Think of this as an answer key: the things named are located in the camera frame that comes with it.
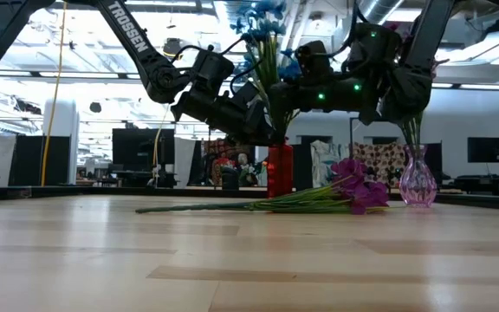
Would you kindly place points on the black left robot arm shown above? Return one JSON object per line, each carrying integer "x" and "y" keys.
{"x": 132, "y": 34}

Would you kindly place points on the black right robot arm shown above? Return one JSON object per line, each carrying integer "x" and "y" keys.
{"x": 410, "y": 91}

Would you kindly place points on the red glass vase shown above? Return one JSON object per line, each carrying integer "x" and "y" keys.
{"x": 280, "y": 173}

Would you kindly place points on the pink glass vase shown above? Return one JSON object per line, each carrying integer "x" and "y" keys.
{"x": 418, "y": 186}

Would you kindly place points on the dark colourful cloth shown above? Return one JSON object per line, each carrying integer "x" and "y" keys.
{"x": 219, "y": 151}

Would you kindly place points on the person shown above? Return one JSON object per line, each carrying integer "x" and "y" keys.
{"x": 243, "y": 160}

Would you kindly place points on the white draped cloth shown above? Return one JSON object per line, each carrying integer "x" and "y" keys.
{"x": 329, "y": 160}

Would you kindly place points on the large black hanging speaker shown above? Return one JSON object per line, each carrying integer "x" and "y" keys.
{"x": 173, "y": 48}

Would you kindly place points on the large black monitor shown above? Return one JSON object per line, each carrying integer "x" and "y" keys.
{"x": 137, "y": 149}

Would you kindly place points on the dark office desk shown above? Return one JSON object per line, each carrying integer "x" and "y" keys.
{"x": 137, "y": 175}

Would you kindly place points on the brown patterned cloth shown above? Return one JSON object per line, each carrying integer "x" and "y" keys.
{"x": 384, "y": 160}

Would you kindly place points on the small black hanging speaker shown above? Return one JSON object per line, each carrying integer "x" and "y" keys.
{"x": 95, "y": 107}

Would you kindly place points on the small black monitor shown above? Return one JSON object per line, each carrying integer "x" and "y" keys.
{"x": 487, "y": 150}

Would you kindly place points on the black room panel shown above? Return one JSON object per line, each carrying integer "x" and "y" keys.
{"x": 28, "y": 160}

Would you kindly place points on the black pole frame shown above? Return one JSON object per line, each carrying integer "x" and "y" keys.
{"x": 351, "y": 134}

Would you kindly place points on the silver ceiling duct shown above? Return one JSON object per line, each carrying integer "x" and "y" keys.
{"x": 379, "y": 8}

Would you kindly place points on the black aluminium table frame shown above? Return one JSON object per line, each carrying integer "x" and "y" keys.
{"x": 102, "y": 193}

